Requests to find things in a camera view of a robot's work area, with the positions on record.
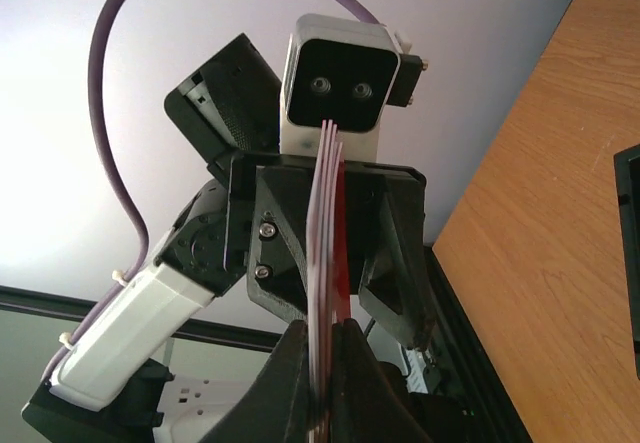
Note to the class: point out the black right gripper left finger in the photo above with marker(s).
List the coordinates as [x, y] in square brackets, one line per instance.
[276, 406]

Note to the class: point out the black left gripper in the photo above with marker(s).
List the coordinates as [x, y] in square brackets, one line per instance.
[369, 215]

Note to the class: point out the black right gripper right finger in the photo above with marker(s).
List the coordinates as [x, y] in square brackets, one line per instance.
[364, 407]

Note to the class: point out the red white credit cards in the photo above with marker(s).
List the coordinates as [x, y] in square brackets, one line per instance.
[320, 228]

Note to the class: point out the black bin with blue cards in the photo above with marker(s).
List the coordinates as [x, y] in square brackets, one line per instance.
[626, 168]

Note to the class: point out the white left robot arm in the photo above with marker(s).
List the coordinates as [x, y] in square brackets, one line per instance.
[230, 104]

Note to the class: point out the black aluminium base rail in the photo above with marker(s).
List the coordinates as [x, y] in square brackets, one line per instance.
[465, 400]

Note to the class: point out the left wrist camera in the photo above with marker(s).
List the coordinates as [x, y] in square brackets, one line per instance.
[347, 72]

